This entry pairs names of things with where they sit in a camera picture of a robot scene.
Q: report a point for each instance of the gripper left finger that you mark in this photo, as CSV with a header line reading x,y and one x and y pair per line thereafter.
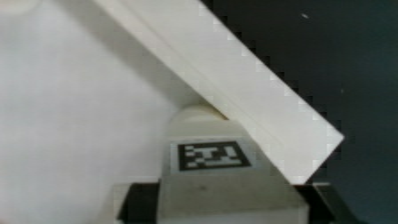
x,y
137,212

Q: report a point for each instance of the white square tabletop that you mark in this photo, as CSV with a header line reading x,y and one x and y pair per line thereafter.
x,y
108,63

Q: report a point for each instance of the white table leg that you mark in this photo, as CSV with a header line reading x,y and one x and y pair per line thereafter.
x,y
222,187

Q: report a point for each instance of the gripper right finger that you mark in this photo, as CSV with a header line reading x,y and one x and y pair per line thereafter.
x,y
329,211

